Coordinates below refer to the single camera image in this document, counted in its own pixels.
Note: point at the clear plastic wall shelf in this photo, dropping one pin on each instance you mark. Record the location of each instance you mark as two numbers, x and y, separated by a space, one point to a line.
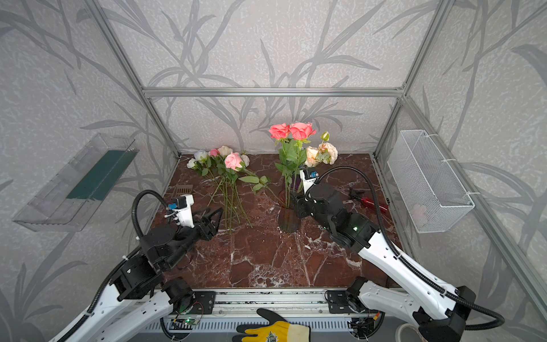
68 201

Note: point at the red handled pruning shears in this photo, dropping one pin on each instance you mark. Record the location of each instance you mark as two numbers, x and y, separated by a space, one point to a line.
360 196

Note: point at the white wire mesh basket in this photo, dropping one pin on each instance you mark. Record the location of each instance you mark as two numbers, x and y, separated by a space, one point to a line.
432 193

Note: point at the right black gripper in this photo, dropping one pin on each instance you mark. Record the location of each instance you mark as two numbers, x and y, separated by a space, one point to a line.
306 205

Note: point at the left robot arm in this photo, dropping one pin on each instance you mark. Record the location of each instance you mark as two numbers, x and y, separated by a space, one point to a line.
136 292

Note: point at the yellow black work glove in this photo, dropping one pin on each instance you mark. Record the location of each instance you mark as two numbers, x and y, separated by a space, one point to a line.
277 329

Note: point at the peach cream artificial flower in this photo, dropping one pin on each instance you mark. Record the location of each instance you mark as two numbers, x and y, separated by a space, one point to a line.
325 153

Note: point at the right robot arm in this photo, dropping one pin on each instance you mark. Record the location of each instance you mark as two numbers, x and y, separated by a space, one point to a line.
440 311

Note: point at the white artificial rose bunch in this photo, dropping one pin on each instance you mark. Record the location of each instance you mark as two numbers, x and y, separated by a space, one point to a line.
226 168

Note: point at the roll of white tape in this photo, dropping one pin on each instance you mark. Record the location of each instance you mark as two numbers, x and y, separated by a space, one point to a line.
408 333

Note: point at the dark red glass vase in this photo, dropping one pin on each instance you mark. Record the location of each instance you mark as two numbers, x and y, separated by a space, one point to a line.
288 219

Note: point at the red pink artificial rose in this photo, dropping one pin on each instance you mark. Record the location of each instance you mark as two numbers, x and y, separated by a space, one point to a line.
301 132

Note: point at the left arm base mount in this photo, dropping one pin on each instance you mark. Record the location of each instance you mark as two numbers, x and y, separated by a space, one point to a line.
201 301

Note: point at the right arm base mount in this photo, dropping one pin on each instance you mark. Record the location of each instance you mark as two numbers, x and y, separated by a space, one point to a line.
337 302

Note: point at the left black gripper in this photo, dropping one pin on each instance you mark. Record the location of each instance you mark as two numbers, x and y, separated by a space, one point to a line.
203 229

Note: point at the brown garden hand rake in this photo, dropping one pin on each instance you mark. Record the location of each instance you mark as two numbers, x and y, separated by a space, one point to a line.
181 190

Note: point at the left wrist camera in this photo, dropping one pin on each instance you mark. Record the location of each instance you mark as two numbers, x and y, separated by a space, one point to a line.
180 211

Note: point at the green circuit board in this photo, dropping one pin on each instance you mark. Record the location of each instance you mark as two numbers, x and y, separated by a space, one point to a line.
185 323

